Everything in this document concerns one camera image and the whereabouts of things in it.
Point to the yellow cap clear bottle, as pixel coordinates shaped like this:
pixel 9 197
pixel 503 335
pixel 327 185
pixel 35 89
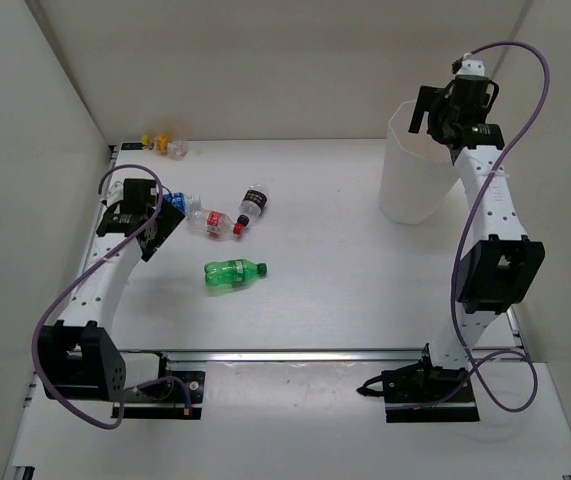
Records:
pixel 165 144

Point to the green plastic bottle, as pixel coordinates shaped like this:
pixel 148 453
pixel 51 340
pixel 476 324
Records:
pixel 231 275

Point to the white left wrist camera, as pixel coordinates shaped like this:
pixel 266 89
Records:
pixel 114 194

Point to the dark label sticker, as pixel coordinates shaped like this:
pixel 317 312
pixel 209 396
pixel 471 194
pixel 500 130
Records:
pixel 133 146

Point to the silver aluminium front rail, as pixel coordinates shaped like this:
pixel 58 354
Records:
pixel 285 355

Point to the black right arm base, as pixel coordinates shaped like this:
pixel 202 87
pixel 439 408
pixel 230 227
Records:
pixel 424 393

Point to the blue label plastic bottle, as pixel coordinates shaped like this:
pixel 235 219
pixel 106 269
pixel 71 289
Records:
pixel 187 204

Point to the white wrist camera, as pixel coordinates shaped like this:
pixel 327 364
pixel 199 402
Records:
pixel 114 194
pixel 467 66

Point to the red label clear bottle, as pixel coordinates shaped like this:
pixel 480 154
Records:
pixel 214 225

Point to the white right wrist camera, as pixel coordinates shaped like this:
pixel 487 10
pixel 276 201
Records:
pixel 467 66

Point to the black label clear bottle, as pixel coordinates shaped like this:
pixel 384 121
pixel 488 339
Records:
pixel 253 204

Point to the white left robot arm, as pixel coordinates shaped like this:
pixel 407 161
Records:
pixel 76 352

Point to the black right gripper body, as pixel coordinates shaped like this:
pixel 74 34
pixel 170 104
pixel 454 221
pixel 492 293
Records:
pixel 443 116

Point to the white octagonal plastic bin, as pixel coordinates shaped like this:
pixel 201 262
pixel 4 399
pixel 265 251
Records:
pixel 417 172

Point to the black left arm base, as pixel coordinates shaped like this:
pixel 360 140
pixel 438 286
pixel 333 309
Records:
pixel 179 396

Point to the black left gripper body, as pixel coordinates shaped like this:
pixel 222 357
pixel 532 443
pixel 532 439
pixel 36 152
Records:
pixel 151 212

